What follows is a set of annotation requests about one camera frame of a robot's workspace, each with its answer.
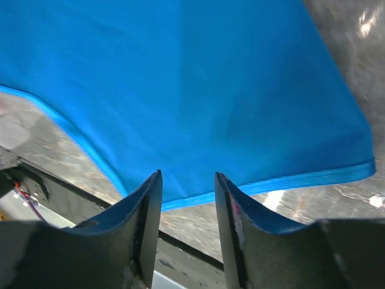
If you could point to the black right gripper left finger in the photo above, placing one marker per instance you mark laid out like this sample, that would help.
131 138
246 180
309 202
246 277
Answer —
114 249

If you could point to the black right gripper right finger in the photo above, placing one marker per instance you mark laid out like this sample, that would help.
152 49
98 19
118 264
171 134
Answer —
263 249

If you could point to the blue cloth napkin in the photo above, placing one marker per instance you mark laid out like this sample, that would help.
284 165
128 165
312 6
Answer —
246 88

